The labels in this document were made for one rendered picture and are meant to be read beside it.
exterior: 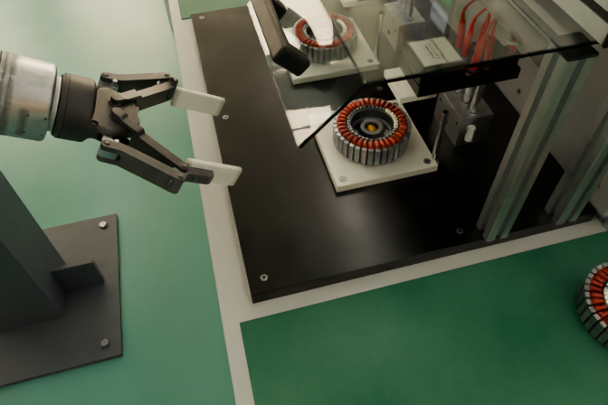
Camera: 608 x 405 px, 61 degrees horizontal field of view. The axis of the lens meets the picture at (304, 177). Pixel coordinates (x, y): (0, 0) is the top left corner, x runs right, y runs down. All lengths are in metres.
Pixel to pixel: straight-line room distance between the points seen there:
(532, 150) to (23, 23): 2.53
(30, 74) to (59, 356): 1.05
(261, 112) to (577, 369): 0.55
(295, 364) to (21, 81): 0.42
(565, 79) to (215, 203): 0.47
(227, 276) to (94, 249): 1.05
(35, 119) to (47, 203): 1.29
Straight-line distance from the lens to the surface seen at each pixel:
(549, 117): 0.55
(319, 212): 0.69
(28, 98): 0.61
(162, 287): 1.57
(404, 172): 0.73
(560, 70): 0.52
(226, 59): 0.95
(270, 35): 0.48
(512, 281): 0.70
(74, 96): 0.62
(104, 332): 1.54
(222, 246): 0.70
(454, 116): 0.78
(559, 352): 0.68
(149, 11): 2.69
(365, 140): 0.72
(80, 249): 1.71
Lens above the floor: 1.32
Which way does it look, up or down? 49 degrees down
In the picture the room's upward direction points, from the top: 2 degrees counter-clockwise
